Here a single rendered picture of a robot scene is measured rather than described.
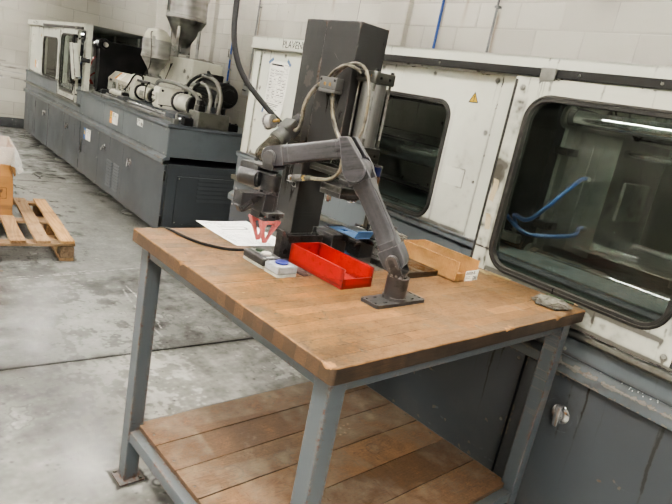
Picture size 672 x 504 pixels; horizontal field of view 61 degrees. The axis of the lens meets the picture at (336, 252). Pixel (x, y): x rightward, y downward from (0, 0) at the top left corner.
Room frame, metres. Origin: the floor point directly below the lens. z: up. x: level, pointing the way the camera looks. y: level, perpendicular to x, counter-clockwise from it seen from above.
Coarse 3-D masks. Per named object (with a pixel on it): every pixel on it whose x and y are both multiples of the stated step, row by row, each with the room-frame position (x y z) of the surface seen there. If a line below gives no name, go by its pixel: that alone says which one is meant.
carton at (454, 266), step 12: (408, 240) 2.03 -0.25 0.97; (420, 240) 2.08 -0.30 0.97; (408, 252) 1.99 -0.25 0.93; (420, 252) 1.96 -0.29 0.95; (432, 252) 1.92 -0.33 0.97; (444, 252) 2.02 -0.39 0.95; (456, 252) 1.99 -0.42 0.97; (432, 264) 1.91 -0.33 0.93; (444, 264) 1.88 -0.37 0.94; (456, 264) 1.85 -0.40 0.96; (468, 264) 1.95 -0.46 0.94; (444, 276) 1.87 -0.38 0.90; (456, 276) 1.84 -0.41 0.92; (468, 276) 1.89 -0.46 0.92
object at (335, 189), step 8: (312, 168) 2.02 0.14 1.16; (320, 168) 1.99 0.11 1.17; (328, 168) 1.96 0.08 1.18; (336, 168) 1.95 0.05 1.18; (328, 184) 1.85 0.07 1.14; (336, 184) 1.86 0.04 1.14; (344, 184) 1.88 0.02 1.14; (328, 192) 1.85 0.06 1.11; (336, 192) 1.82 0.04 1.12; (344, 192) 1.82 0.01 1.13; (352, 192) 1.84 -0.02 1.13; (328, 200) 1.88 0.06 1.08; (352, 200) 1.90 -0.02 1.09
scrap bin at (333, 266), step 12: (300, 252) 1.67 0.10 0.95; (312, 252) 1.76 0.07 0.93; (324, 252) 1.76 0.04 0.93; (336, 252) 1.72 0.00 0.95; (300, 264) 1.66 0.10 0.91; (312, 264) 1.62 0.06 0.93; (324, 264) 1.59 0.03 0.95; (336, 264) 1.72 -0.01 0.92; (348, 264) 1.68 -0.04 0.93; (360, 264) 1.64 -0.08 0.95; (324, 276) 1.58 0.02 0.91; (336, 276) 1.55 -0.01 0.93; (348, 276) 1.65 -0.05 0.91; (360, 276) 1.64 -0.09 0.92; (372, 276) 1.61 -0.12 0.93; (348, 288) 1.55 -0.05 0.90
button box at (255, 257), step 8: (176, 232) 1.76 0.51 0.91; (192, 240) 1.71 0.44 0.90; (224, 248) 1.69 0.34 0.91; (232, 248) 1.69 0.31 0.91; (240, 248) 1.70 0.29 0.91; (248, 248) 1.65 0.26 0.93; (248, 256) 1.63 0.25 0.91; (256, 256) 1.60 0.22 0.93; (264, 256) 1.60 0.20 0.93; (272, 256) 1.62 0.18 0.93; (256, 264) 1.60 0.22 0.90; (264, 264) 1.58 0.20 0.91
